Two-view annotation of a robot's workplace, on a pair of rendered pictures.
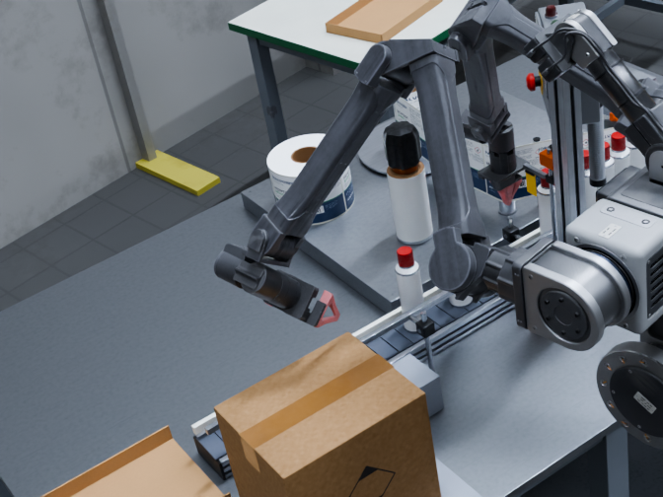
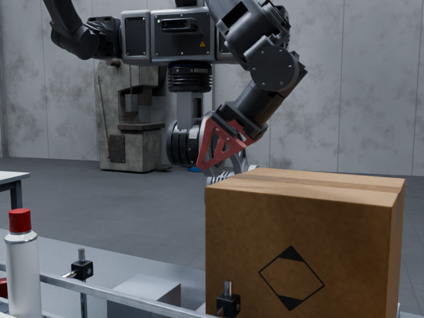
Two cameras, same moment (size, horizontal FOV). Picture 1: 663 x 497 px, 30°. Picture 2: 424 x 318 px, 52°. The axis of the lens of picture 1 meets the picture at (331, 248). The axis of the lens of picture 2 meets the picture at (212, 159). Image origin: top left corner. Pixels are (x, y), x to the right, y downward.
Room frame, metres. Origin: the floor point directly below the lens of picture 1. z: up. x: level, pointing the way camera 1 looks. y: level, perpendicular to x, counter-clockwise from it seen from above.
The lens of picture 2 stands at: (2.23, 0.61, 1.27)
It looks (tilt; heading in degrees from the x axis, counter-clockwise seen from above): 8 degrees down; 236
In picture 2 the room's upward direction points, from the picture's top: straight up
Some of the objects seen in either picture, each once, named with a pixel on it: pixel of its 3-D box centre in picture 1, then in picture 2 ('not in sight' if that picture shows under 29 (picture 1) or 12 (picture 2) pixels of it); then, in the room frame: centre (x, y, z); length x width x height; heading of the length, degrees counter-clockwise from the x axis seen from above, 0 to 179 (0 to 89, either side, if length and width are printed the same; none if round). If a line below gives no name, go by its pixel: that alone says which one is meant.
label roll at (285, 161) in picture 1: (311, 178); not in sight; (2.67, 0.02, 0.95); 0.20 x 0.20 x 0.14
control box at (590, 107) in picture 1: (566, 64); not in sight; (2.21, -0.54, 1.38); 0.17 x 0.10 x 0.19; 173
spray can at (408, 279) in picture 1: (409, 289); (23, 269); (2.10, -0.15, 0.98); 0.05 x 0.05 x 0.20
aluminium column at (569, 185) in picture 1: (569, 177); not in sight; (2.13, -0.51, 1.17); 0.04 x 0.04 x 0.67; 28
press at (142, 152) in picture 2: not in sight; (135, 98); (-1.02, -6.58, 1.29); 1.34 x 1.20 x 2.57; 129
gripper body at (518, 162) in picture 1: (502, 160); not in sight; (2.30, -0.41, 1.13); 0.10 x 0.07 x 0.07; 119
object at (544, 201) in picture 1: (550, 209); not in sight; (2.29, -0.50, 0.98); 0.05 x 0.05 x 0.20
